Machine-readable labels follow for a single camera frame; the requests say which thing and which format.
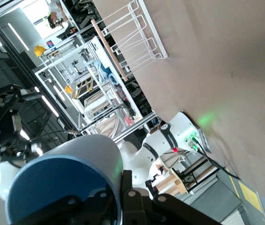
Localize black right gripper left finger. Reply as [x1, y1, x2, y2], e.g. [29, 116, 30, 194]
[21, 189, 116, 225]

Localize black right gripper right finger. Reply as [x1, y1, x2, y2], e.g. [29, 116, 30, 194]
[119, 170, 222, 225]

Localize blue plastic cup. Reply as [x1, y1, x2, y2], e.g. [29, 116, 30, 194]
[5, 134, 125, 225]

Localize blue cloth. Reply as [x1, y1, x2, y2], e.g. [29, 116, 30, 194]
[94, 60, 118, 86]

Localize person in white shirt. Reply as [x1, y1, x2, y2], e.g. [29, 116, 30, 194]
[45, 0, 69, 30]

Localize brown table cover sheet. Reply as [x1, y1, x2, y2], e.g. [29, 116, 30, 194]
[92, 0, 265, 225]

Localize wooden frame stack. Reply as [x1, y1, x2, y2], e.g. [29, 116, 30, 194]
[157, 153, 219, 196]

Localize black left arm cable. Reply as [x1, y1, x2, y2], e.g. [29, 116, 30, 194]
[28, 129, 81, 143]

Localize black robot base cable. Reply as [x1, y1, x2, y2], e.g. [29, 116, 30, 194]
[188, 137, 242, 181]

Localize white metal shelving frame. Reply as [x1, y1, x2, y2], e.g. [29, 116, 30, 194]
[34, 35, 156, 142]

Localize white wire cup rack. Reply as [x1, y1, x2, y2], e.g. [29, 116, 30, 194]
[90, 0, 169, 82]

